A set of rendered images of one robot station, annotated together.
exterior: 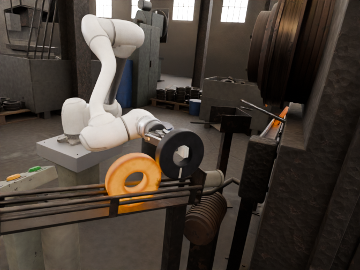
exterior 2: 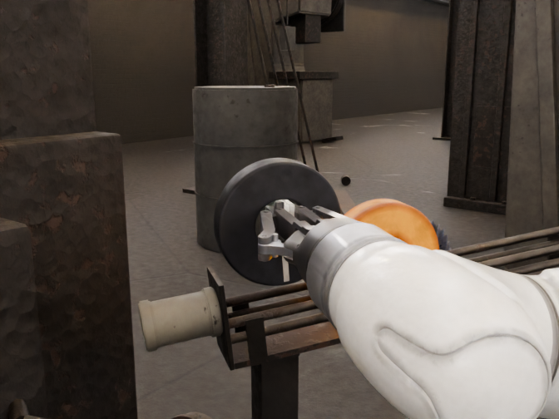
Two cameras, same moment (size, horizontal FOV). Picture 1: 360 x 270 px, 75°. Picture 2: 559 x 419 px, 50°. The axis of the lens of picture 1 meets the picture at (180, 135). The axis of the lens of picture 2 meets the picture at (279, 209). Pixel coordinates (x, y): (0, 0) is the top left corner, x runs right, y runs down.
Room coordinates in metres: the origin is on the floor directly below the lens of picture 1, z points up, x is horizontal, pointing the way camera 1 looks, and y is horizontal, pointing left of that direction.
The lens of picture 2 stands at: (1.33, 0.16, 0.96)
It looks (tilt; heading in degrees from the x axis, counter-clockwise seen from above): 13 degrees down; 193
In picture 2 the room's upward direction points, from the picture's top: straight up
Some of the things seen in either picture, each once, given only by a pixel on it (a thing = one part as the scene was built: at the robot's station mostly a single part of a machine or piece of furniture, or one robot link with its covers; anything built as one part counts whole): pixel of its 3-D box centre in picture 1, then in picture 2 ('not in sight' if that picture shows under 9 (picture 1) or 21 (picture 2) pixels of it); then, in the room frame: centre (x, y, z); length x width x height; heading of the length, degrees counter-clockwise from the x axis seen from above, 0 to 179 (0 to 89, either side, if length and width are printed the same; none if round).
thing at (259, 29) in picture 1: (260, 48); not in sight; (1.06, -0.30, 1.11); 0.28 x 0.06 x 0.28; 156
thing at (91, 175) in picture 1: (79, 176); not in sight; (1.49, 0.70, 0.16); 0.40 x 0.40 x 0.31; 63
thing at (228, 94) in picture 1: (237, 103); not in sight; (3.81, -0.89, 0.39); 1.03 x 0.83 x 0.79; 70
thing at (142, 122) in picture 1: (150, 128); (363, 278); (0.84, 0.11, 0.78); 0.09 x 0.06 x 0.09; 121
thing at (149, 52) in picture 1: (140, 66); not in sight; (4.79, 0.92, 0.75); 0.70 x 0.48 x 1.50; 156
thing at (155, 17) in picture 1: (149, 42); not in sight; (9.06, 1.42, 1.36); 1.37 x 1.16 x 2.71; 56
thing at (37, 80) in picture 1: (52, 82); not in sight; (3.79, 2.13, 0.43); 1.23 x 0.93 x 0.87; 154
